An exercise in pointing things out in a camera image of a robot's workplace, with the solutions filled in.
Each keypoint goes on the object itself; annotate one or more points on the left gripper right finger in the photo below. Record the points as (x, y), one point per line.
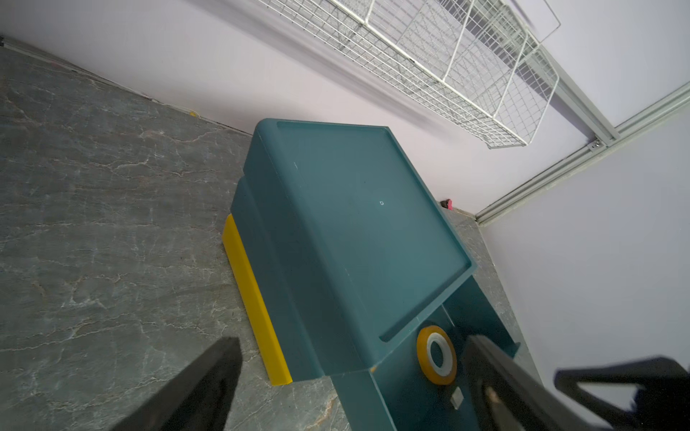
(505, 397)

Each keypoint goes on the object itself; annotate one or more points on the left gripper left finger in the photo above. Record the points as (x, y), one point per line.
(198, 398)

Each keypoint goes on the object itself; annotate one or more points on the orange tape roll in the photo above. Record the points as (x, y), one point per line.
(436, 355)

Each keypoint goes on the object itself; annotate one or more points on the teal three-drawer cabinet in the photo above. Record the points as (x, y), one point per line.
(354, 257)

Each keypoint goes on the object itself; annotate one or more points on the small pink object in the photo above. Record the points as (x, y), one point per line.
(447, 204)

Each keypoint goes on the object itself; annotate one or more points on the white wire wall shelf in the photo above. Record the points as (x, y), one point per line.
(474, 63)

